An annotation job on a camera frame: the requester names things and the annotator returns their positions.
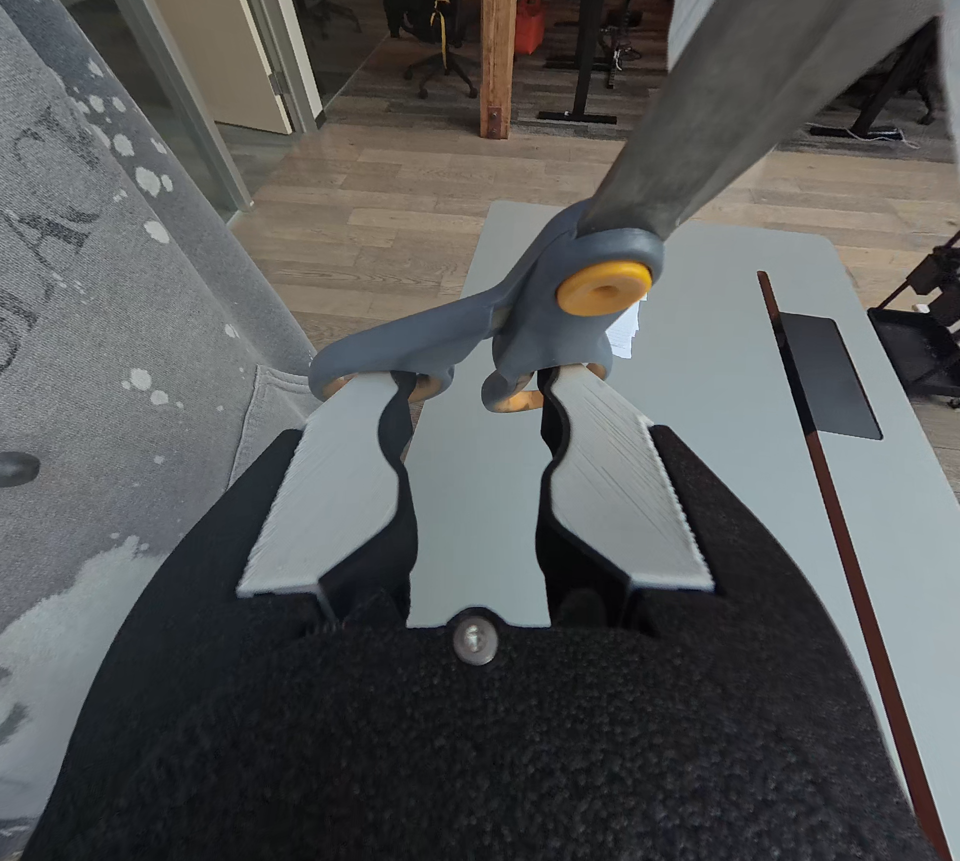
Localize desk cable hatch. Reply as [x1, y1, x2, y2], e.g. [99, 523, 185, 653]
[772, 312, 884, 441]

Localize person's grey splattered sweatshirt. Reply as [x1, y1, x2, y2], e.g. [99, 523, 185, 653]
[0, 0, 318, 836]

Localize white door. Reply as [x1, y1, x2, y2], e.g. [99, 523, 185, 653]
[108, 0, 325, 136]

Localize cut lined paper pieces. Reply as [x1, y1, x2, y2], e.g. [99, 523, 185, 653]
[607, 302, 648, 358]

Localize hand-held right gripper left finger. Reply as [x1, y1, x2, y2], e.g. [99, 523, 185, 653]
[237, 375, 418, 597]

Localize wooden post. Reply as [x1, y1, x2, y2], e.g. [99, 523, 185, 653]
[480, 0, 523, 141]

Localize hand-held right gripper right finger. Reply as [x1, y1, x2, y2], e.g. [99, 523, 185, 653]
[540, 364, 716, 590]

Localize grey desk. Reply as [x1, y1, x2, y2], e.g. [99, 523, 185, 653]
[405, 201, 960, 861]

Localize black utility cart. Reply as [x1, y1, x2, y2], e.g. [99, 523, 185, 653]
[867, 227, 960, 409]

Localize grey and yellow scissors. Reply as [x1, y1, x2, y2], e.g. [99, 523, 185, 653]
[309, 0, 942, 416]

